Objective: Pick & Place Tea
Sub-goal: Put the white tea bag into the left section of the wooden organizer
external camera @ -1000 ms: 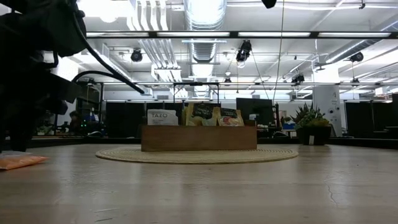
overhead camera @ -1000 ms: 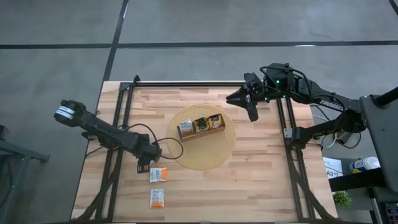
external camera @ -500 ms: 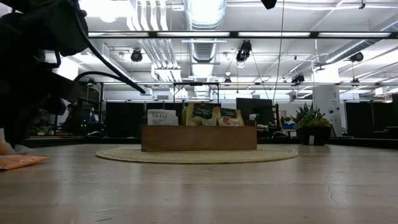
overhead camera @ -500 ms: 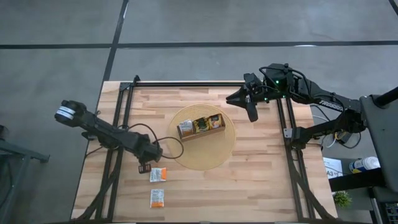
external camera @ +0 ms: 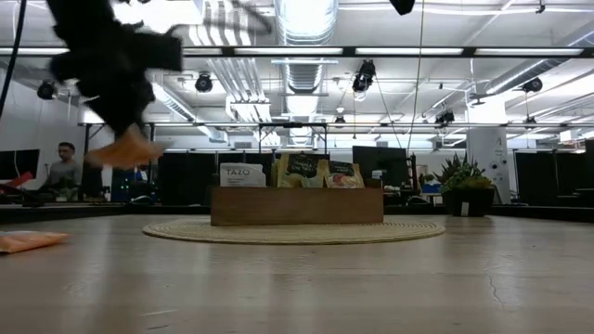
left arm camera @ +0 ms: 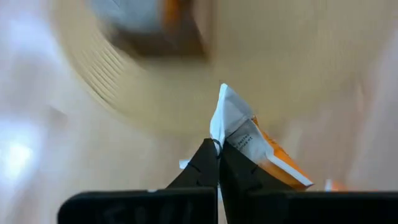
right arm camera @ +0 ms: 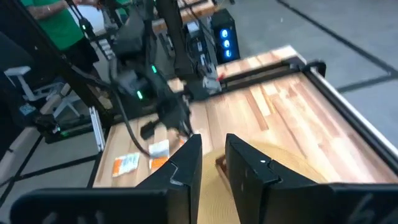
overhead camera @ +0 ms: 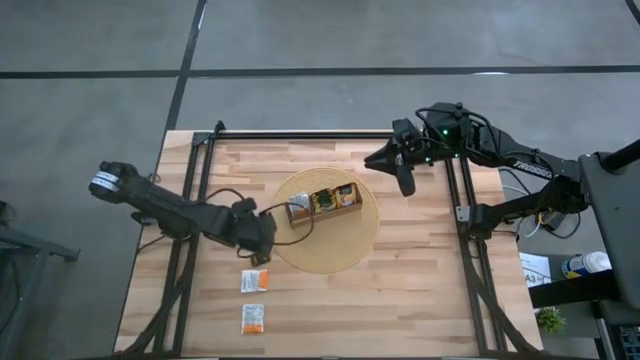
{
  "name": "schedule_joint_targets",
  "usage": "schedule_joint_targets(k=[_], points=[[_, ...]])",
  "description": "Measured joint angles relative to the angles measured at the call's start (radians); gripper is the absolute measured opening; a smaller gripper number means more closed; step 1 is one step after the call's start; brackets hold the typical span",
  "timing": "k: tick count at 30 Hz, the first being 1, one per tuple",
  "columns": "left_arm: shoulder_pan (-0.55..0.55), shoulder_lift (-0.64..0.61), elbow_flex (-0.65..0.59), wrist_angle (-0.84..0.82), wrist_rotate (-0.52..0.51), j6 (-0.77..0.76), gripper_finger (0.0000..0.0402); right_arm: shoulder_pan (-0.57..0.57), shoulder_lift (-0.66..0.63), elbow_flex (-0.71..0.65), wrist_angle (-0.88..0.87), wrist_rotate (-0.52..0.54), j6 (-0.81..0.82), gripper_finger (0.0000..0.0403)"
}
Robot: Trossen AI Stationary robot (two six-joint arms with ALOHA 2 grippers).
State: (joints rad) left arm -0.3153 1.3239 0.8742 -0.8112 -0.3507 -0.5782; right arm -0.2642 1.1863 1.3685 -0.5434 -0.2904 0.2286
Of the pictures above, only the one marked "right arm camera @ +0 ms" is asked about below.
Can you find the silver aluminium rail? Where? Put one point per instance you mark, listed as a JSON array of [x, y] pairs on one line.
[[97, 127]]

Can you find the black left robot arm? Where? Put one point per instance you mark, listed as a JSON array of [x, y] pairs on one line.
[[133, 40]]

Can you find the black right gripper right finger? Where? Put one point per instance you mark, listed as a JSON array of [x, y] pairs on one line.
[[248, 180]]

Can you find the black device green light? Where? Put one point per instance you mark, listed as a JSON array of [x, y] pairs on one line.
[[53, 129]]

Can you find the black computer tower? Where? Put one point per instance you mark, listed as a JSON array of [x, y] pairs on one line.
[[226, 34]]

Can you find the person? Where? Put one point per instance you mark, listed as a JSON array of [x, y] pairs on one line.
[[59, 25]]

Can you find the grey office chair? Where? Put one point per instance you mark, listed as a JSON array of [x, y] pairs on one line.
[[37, 90]]

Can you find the black aluminium table frame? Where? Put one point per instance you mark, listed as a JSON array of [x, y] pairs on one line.
[[351, 115]]

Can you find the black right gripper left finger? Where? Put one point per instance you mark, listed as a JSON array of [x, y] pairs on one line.
[[183, 180]]

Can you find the white orange tea bag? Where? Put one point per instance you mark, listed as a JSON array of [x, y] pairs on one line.
[[159, 152], [126, 164]]

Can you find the round woven straw placemat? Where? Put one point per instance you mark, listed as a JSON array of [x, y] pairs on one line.
[[214, 199]]

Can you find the wooden workbench table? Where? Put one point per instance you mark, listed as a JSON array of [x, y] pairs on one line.
[[189, 12]]

